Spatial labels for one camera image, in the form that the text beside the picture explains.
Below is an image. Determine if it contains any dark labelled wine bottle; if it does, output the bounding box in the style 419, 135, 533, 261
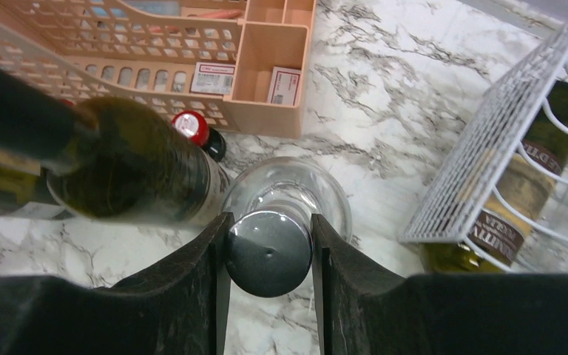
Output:
420, 80, 568, 272

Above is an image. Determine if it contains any small red cap bottle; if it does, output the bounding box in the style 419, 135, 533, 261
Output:
171, 110, 227, 162

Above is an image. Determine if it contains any clear round bottle silver cap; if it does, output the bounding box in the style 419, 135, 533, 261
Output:
222, 157, 352, 298

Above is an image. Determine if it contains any green wine bottle black cap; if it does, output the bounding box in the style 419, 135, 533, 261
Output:
0, 69, 229, 228

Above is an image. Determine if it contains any green wine bottle silver neck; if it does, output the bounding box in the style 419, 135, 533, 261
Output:
0, 150, 74, 220

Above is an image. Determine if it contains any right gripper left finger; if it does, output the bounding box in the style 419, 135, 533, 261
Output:
0, 212, 234, 354

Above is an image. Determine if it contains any orange plastic file rack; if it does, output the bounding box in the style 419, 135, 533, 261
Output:
0, 1, 317, 138

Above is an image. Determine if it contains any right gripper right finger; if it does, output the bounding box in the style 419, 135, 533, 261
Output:
311, 214, 568, 354

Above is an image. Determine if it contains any white wire wine rack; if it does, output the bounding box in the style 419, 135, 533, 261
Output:
400, 23, 568, 273

